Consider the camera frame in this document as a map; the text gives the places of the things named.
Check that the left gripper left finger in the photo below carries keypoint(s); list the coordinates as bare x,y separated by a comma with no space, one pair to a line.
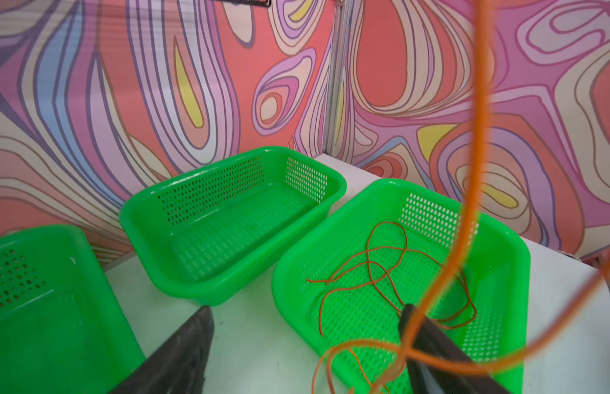
179,365

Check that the left green basket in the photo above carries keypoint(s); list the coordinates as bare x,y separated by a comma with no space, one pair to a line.
62,329

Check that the green basket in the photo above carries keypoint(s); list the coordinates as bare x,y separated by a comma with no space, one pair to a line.
350,277
62,329
206,234

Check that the rear right green basket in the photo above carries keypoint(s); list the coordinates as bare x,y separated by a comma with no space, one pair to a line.
206,234

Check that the front green basket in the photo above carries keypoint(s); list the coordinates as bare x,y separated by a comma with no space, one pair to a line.
350,277

